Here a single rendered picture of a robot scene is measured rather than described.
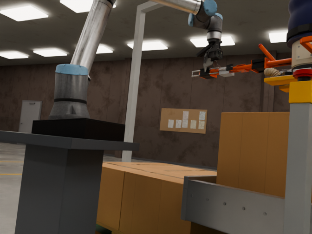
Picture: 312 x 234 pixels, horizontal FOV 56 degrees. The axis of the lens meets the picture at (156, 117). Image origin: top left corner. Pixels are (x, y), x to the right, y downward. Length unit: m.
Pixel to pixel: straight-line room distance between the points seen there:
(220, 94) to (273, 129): 9.01
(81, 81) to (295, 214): 1.01
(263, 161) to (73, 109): 0.90
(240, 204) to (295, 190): 0.35
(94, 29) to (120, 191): 1.08
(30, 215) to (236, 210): 0.88
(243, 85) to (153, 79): 3.44
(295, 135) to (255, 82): 9.27
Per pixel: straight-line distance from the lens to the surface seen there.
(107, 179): 2.21
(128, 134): 5.15
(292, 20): 1.65
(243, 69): 1.75
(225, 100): 10.32
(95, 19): 1.71
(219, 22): 1.95
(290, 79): 1.50
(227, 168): 1.53
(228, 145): 1.53
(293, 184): 1.03
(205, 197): 1.41
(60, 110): 1.37
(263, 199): 1.27
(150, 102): 11.30
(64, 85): 1.40
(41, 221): 1.38
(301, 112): 1.03
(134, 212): 1.99
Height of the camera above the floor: 0.77
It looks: 5 degrees up
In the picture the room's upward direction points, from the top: 5 degrees clockwise
